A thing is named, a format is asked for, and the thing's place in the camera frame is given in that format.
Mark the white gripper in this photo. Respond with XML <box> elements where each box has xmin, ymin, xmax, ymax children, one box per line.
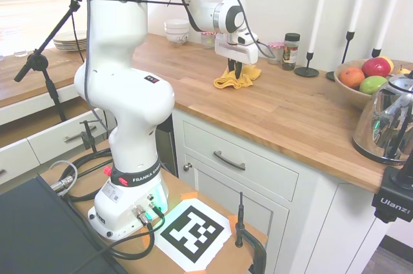
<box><xmin>214</xmin><ymin>34</ymin><xmax>259</xmax><ymax>79</ymax></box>

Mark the yellow cloth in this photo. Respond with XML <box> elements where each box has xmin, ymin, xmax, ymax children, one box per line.
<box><xmin>213</xmin><ymin>64</ymin><xmax>263</xmax><ymax>90</ymax></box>

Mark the white cabinet under wooden counter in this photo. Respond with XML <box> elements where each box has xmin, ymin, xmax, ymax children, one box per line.
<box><xmin>170</xmin><ymin>106</ymin><xmax>399</xmax><ymax>274</ymax></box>

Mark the small jar red gingham lid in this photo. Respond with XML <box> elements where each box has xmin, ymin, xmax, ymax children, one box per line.
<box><xmin>267</xmin><ymin>41</ymin><xmax>285</xmax><ymax>65</ymax></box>
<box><xmin>200</xmin><ymin>31</ymin><xmax>216</xmax><ymax>50</ymax></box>

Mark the spice jar with black lid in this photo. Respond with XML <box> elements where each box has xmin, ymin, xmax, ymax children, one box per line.
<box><xmin>281</xmin><ymin>32</ymin><xmax>301</xmax><ymax>72</ymax></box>

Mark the white bowl with floral print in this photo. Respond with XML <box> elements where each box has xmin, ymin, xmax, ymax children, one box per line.
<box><xmin>165</xmin><ymin>32</ymin><xmax>190</xmax><ymax>46</ymax></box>

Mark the black zip tie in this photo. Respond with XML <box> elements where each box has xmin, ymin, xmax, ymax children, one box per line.
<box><xmin>80</xmin><ymin>0</ymin><xmax>192</xmax><ymax>8</ymax></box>

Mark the wooden fruit bowl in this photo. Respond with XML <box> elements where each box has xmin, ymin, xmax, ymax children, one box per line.
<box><xmin>334</xmin><ymin>59</ymin><xmax>413</xmax><ymax>111</ymax></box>

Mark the orange fruit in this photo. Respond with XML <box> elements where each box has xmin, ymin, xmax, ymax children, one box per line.
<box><xmin>340</xmin><ymin>66</ymin><xmax>367</xmax><ymax>90</ymax></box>

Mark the green apple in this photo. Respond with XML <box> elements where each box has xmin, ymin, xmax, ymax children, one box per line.
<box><xmin>359</xmin><ymin>75</ymin><xmax>388</xmax><ymax>95</ymax></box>

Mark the red apple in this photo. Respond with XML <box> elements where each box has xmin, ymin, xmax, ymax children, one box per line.
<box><xmin>361</xmin><ymin>57</ymin><xmax>392</xmax><ymax>78</ymax></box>

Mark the yellow lemon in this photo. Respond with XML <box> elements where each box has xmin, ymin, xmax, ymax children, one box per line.
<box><xmin>380</xmin><ymin>55</ymin><xmax>395</xmax><ymax>75</ymax></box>

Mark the large black clamp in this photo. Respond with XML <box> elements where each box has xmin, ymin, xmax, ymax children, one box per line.
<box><xmin>234</xmin><ymin>191</ymin><xmax>268</xmax><ymax>274</ymax></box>

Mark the stainless steel kettle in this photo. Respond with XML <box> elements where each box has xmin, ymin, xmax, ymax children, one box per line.
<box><xmin>352</xmin><ymin>70</ymin><xmax>413</xmax><ymax>162</ymax></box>

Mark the small black clamp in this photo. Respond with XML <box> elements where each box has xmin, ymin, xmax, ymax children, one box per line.
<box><xmin>79</xmin><ymin>120</ymin><xmax>98</xmax><ymax>155</ymax></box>

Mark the stack of white plates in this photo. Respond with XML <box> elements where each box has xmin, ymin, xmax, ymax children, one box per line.
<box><xmin>53</xmin><ymin>30</ymin><xmax>88</xmax><ymax>52</ymax></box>

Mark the black white fiducial tag sheet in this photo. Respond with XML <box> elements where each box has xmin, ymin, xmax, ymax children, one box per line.
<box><xmin>154</xmin><ymin>199</ymin><xmax>234</xmax><ymax>273</ymax></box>

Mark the brown mounting board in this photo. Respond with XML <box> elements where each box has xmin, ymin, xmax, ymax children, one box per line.
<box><xmin>37</xmin><ymin>148</ymin><xmax>268</xmax><ymax>274</ymax></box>

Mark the white drawer unit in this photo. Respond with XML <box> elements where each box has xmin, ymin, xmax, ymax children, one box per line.
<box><xmin>0</xmin><ymin>82</ymin><xmax>112</xmax><ymax>188</ymax></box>

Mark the black box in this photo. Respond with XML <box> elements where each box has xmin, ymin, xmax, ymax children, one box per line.
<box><xmin>0</xmin><ymin>173</ymin><xmax>136</xmax><ymax>274</ymax></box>

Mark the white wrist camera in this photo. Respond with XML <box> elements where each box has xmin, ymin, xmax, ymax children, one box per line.
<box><xmin>236</xmin><ymin>31</ymin><xmax>259</xmax><ymax>46</ymax></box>

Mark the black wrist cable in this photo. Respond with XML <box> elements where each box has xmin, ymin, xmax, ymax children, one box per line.
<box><xmin>216</xmin><ymin>0</ymin><xmax>276</xmax><ymax>61</ymax></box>

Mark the long metal drawer handle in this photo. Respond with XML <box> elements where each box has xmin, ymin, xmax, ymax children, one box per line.
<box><xmin>212</xmin><ymin>150</ymin><xmax>247</xmax><ymax>171</ymax></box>

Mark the short metal drawer handle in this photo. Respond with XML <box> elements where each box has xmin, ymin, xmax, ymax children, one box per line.
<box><xmin>63</xmin><ymin>124</ymin><xmax>97</xmax><ymax>144</ymax></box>

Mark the thick black cable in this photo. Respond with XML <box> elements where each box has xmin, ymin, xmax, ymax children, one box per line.
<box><xmin>63</xmin><ymin>150</ymin><xmax>114</xmax><ymax>203</ymax></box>

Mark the thin black base cable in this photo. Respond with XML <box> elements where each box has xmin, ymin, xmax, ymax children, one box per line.
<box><xmin>90</xmin><ymin>212</ymin><xmax>166</xmax><ymax>260</ymax></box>

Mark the black camera boom stand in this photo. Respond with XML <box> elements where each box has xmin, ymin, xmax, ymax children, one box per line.
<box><xmin>14</xmin><ymin>0</ymin><xmax>88</xmax><ymax>123</ymax></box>

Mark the grey cable with metal plug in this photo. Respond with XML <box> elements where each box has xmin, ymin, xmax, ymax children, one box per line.
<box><xmin>48</xmin><ymin>160</ymin><xmax>79</xmax><ymax>193</ymax></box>

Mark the black Ulanzi camera mount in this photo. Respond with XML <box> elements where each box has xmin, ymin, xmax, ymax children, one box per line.
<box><xmin>370</xmin><ymin>144</ymin><xmax>413</xmax><ymax>223</ymax></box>

